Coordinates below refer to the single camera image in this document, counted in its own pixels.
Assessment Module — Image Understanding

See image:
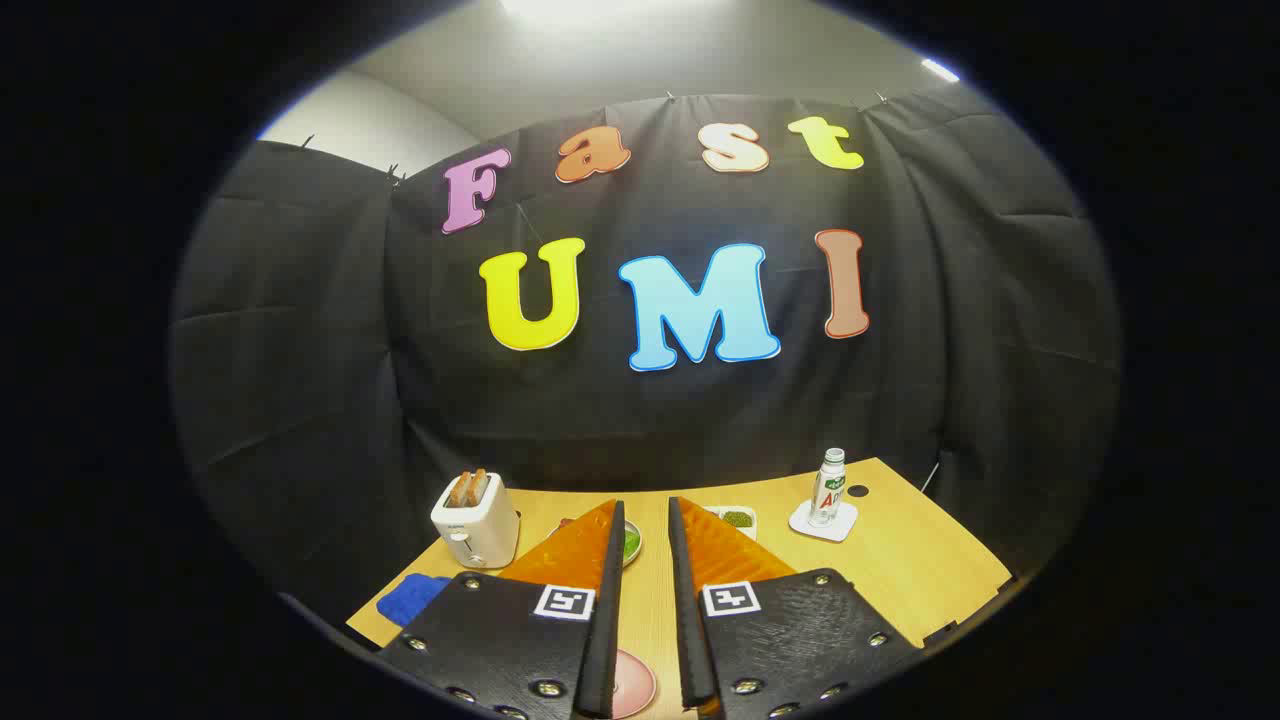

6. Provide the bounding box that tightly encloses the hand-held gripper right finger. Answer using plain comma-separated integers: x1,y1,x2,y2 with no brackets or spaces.
667,496,926,720

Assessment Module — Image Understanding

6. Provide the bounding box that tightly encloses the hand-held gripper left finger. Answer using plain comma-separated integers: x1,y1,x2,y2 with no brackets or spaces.
378,500,627,720

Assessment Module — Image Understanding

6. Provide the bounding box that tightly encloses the pink plate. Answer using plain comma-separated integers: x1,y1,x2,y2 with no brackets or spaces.
610,648,658,719

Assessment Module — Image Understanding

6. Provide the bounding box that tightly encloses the white divided bean tray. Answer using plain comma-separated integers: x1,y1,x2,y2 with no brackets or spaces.
705,506,758,541

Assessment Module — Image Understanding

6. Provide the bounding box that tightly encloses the white toaster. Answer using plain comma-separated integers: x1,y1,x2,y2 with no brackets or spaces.
430,480,521,570

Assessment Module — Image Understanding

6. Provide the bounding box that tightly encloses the white square coaster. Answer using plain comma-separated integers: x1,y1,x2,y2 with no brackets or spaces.
788,499,860,544

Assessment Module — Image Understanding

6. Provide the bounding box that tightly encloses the white bottle with green label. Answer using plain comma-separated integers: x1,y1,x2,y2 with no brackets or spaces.
808,448,848,528

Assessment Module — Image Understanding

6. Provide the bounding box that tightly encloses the blue cloth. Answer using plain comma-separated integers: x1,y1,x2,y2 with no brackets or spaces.
376,573,453,629

